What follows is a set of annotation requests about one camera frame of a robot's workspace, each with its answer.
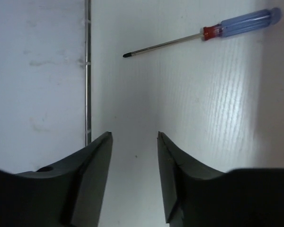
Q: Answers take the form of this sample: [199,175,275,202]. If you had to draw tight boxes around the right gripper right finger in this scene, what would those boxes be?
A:
[157,132,284,227]

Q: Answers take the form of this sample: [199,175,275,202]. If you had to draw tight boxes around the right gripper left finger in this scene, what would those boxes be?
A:
[0,132,113,227]

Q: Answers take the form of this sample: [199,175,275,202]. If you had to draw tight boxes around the blue red long screwdriver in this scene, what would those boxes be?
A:
[123,8,282,58]

